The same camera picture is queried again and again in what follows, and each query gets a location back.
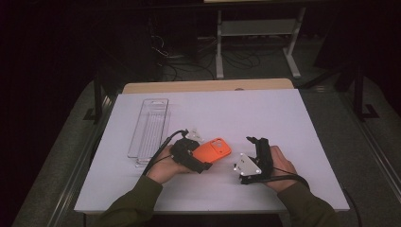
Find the light wooden table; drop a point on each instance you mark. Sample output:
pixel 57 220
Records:
pixel 208 85

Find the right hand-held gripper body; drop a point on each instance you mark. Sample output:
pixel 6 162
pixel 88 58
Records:
pixel 263 157

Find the person's right hand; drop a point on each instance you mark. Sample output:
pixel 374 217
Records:
pixel 282 167

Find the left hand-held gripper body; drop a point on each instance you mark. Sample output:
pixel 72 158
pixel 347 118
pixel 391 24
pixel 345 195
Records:
pixel 184 153

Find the metal frame rail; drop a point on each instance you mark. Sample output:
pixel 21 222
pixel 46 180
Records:
pixel 378 157
pixel 78 170

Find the black metal stand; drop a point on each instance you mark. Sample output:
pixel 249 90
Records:
pixel 97 97
pixel 358 94

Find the person's left hand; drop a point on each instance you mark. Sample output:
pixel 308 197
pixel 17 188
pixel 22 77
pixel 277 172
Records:
pixel 167 170

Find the orange phone case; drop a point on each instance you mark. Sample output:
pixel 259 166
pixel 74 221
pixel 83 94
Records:
pixel 214 151

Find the white metal desk frame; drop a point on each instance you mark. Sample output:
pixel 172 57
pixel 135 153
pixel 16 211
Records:
pixel 257 27

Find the clear plastic tray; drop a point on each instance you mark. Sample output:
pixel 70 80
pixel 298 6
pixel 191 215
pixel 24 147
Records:
pixel 151 126

